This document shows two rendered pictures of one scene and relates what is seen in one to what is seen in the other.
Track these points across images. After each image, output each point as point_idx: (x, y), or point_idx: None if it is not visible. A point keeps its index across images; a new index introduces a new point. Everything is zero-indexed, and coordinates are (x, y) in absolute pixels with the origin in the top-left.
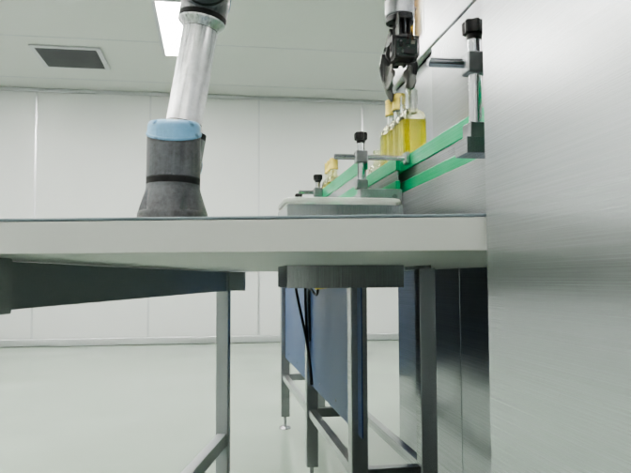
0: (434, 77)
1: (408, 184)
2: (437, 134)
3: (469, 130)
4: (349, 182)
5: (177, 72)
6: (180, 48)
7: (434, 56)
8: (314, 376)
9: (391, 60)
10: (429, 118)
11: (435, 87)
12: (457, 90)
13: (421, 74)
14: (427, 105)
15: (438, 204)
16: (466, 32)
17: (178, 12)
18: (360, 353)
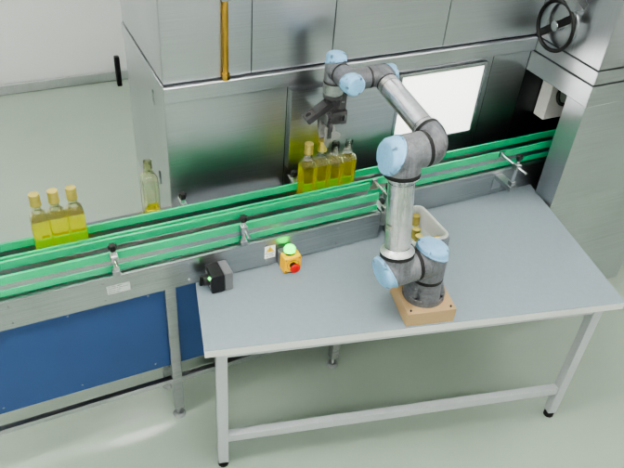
0: (295, 111)
1: (371, 192)
2: (296, 147)
3: (514, 184)
4: (339, 209)
5: (411, 217)
6: (412, 201)
7: (297, 97)
8: (196, 350)
9: (332, 123)
10: (259, 132)
11: (296, 118)
12: (333, 124)
13: (241, 98)
14: (255, 123)
15: (421, 198)
16: (521, 160)
17: (414, 178)
18: None
